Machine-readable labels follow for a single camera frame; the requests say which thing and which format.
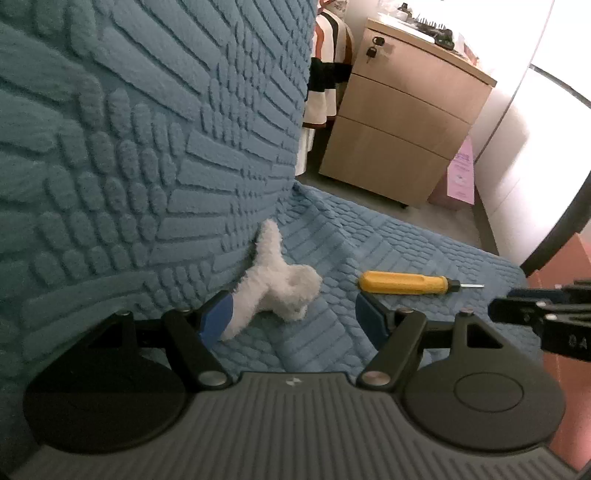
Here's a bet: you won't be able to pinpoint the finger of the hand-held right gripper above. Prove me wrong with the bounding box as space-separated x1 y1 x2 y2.
508 285 591 302
488 298 562 337

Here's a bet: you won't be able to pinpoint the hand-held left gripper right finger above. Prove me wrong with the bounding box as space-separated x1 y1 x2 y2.
355 292 506 388

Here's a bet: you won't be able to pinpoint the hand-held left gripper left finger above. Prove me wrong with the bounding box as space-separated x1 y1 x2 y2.
88 292 234 388

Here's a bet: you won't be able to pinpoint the yellow screwdriver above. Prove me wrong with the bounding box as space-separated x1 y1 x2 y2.
359 271 485 295

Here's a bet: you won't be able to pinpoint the white plush toy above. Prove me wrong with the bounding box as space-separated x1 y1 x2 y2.
221 219 323 342

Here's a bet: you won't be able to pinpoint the pink paper bag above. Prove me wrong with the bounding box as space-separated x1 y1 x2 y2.
428 136 476 211

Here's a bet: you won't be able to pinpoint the blue textured towel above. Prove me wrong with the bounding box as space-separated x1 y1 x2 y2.
0 0 527 462

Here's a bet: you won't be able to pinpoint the wooden drawer cabinet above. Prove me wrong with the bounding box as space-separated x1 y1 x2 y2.
318 16 498 210

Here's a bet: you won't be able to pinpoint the dark small items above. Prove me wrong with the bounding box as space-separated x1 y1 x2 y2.
413 14 457 48

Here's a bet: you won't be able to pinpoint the beige chair with black frame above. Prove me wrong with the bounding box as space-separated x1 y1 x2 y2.
519 171 591 278

